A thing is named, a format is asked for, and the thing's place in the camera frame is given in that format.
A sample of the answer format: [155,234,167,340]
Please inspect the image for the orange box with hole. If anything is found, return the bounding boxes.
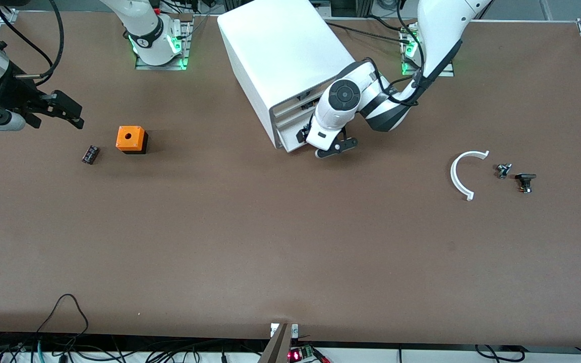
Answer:
[115,126,149,155]

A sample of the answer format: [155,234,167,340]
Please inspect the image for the white curved arc piece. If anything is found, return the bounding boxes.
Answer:
[450,150,490,202]

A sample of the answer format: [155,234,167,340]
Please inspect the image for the brown angled metal bar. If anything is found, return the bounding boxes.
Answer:
[258,324,291,363]

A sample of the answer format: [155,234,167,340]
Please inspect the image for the circuit board with red light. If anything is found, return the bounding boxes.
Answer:
[288,344,330,363]

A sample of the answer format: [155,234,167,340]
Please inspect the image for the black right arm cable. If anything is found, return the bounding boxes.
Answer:
[0,0,64,84]

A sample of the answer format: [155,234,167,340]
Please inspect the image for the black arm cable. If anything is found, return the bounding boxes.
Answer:
[0,0,64,84]
[366,0,425,106]

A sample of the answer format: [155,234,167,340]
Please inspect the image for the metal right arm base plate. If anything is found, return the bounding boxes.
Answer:
[135,15,193,71]

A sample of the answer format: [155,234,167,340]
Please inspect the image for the black cable behind cabinet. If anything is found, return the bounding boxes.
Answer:
[321,15,415,46]

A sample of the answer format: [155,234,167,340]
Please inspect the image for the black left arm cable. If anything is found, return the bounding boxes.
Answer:
[366,0,425,106]

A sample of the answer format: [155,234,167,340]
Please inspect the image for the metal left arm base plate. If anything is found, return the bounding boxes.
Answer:
[401,23,455,77]

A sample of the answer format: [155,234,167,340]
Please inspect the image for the black looped cable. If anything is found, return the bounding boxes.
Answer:
[36,294,89,336]

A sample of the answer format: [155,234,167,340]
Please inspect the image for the small white metal bracket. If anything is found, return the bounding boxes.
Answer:
[270,323,299,338]

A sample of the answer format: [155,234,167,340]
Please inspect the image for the small black switch part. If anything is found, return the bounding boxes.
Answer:
[515,173,537,194]

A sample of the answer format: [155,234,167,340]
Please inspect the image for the black curled cable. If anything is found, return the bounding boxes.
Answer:
[475,344,526,362]

